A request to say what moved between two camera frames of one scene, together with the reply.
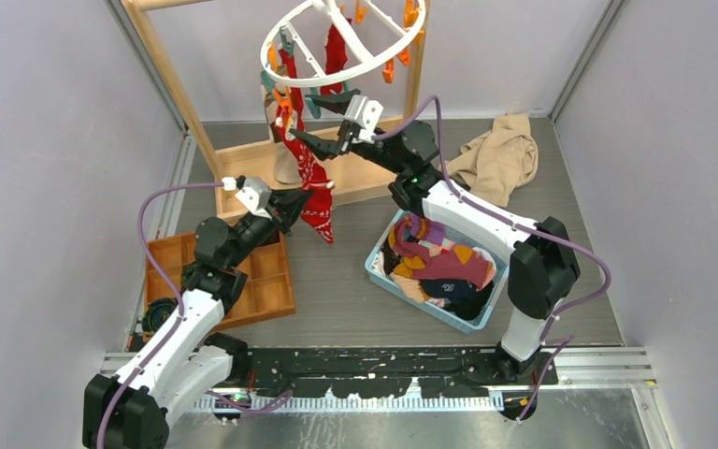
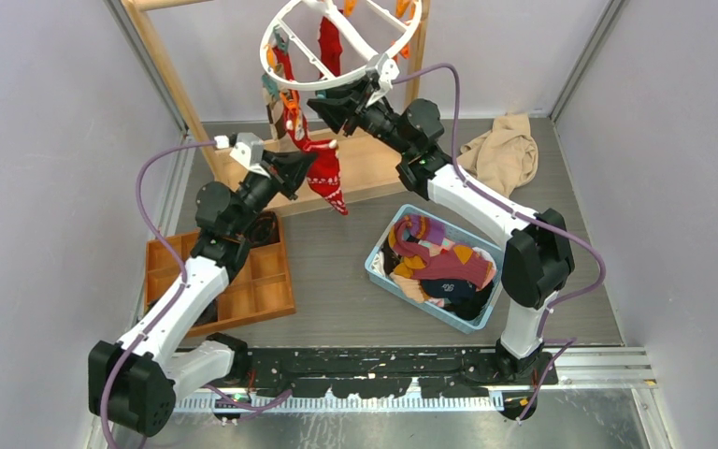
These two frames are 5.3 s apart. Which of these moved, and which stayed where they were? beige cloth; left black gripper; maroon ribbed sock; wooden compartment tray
Moved: left black gripper
Stayed: beige cloth; wooden compartment tray; maroon ribbed sock
